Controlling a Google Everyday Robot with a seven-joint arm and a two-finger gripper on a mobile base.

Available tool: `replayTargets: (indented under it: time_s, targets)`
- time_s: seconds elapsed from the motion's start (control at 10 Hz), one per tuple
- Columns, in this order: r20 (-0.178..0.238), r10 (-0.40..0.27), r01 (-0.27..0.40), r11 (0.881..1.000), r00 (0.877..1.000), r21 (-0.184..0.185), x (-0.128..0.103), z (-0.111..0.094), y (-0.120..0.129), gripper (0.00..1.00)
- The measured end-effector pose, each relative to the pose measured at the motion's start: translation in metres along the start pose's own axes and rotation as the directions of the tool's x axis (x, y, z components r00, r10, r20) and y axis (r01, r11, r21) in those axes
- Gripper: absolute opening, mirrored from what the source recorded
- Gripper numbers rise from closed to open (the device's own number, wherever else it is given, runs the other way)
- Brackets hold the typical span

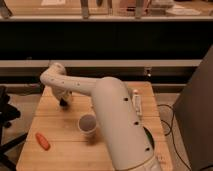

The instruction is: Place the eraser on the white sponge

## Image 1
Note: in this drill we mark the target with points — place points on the white bottle on table edge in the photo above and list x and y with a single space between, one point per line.
137 102

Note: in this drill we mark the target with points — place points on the white paper cup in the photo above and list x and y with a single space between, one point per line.
87 124

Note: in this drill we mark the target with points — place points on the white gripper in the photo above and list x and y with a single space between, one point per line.
62 96

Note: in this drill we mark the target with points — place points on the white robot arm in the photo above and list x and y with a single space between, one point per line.
126 140

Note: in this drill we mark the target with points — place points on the orange carrot toy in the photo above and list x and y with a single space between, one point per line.
43 142

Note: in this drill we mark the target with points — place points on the dark grey panel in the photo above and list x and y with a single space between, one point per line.
194 113

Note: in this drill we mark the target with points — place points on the black office chair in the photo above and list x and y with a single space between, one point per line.
8 113

